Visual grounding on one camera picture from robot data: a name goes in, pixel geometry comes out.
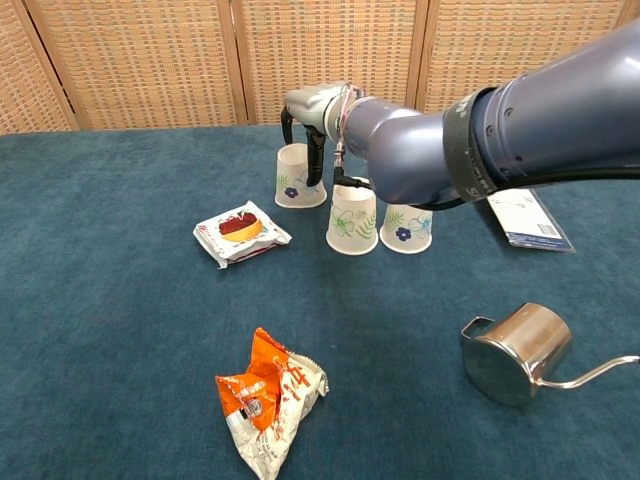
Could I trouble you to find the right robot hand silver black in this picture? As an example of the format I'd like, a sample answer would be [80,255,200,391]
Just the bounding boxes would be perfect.
[280,82,351,187]

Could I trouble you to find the white paper cup blue flowers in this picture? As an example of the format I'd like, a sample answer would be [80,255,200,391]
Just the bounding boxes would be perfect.
[379,202,433,255]
[273,142,328,210]

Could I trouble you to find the white paper cup green flowers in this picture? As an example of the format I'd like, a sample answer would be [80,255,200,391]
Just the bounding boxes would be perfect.
[325,183,380,257]

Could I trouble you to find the woven rattan screen panel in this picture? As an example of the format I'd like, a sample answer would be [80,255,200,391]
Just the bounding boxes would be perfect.
[229,0,431,126]
[22,0,249,131]
[413,0,640,114]
[0,0,81,135]

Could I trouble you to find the cake snack packet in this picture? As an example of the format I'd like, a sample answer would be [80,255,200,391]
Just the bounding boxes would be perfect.
[193,200,293,270]

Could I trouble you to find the clear blister pack card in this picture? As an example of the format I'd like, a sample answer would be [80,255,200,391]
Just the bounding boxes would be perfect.
[487,188,576,254]

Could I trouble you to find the crumpled orange snack bag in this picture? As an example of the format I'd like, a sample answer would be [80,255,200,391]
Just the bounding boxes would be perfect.
[214,327,330,480]

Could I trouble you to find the blue table cloth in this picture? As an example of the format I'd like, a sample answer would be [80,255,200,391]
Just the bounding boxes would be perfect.
[0,117,640,480]

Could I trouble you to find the stainless steel gooseneck kettle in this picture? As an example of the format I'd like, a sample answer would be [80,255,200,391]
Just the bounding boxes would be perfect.
[459,301,640,407]

